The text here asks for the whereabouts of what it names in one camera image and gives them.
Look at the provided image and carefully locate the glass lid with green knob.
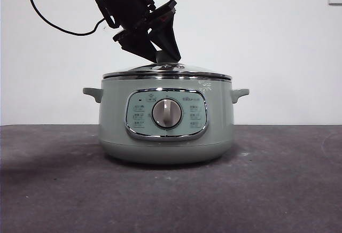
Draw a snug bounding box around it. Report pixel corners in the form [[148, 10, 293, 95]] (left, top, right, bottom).
[[102, 50, 232, 80]]

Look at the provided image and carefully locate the pale green electric pot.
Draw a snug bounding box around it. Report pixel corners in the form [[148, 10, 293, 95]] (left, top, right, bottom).
[[82, 77, 251, 166]]

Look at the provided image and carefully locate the black cable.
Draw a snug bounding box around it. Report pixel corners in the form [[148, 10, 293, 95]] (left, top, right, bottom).
[[24, 0, 108, 36]]

